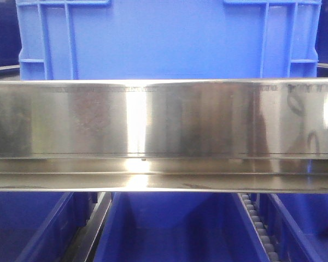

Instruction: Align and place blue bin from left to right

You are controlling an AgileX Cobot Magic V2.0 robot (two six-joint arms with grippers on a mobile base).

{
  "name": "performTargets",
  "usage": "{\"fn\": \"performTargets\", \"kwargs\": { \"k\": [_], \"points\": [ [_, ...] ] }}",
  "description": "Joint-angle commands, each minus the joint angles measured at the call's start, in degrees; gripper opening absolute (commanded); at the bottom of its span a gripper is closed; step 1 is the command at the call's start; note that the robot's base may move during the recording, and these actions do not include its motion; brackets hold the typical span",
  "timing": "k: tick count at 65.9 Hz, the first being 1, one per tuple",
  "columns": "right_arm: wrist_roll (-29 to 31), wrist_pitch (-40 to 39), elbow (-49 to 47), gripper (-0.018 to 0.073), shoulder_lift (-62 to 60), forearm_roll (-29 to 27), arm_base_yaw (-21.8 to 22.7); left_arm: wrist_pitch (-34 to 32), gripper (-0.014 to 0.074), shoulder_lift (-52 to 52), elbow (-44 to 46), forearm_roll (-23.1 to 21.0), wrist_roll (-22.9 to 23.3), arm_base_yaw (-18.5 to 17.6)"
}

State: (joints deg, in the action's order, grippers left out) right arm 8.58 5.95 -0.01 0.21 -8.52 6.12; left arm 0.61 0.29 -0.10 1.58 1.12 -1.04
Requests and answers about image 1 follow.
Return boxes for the roller track rail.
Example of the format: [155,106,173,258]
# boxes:
[237,193,279,261]
[72,192,112,261]

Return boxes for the left roller track rail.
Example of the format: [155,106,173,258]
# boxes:
[72,192,112,261]

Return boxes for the dark blue bin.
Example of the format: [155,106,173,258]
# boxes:
[0,192,98,261]
[256,194,328,261]
[95,192,268,261]

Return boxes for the dark blue center bin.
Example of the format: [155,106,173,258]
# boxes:
[95,192,268,261]

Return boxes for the stainless steel shelf beam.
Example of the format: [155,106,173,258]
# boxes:
[0,78,328,193]

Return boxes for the dark blue left bin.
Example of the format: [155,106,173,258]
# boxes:
[0,192,98,261]

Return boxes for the light blue upper bin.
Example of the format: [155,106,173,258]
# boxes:
[16,1,321,80]

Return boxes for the right roller track rail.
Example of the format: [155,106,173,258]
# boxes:
[237,193,279,261]

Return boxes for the dark blue right bin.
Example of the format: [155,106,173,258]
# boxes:
[256,194,328,261]

